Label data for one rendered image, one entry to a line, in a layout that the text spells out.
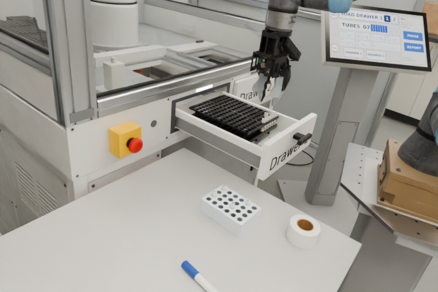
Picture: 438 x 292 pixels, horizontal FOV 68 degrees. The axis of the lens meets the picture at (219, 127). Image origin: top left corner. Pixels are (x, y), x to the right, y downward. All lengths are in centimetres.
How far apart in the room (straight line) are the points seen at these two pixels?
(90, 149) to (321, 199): 158
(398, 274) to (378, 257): 8
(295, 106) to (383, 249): 190
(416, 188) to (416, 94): 290
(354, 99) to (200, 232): 128
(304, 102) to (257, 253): 218
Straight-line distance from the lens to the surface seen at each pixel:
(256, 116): 102
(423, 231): 101
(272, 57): 87
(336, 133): 191
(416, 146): 105
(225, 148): 91
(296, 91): 285
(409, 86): 387
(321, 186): 208
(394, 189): 101
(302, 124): 96
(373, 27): 179
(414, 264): 120
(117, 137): 84
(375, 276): 124
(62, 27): 73
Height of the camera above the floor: 131
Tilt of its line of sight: 27 degrees down
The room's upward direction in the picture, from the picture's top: 7 degrees clockwise
